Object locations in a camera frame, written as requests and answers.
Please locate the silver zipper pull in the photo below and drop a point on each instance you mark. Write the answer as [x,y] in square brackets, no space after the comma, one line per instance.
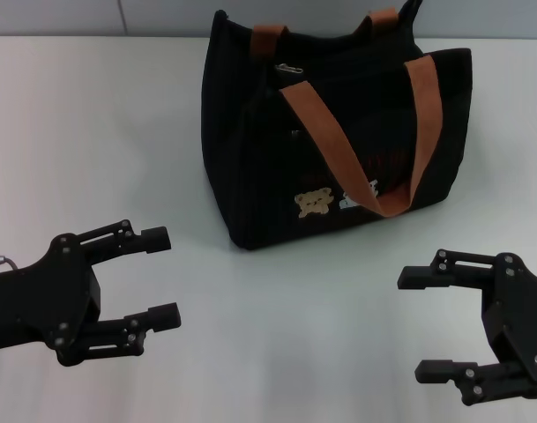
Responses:
[288,67]

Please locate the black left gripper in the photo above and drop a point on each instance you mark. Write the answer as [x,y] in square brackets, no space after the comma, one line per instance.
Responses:
[39,304]

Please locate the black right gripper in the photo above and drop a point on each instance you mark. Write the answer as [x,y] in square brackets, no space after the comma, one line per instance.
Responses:
[524,317]

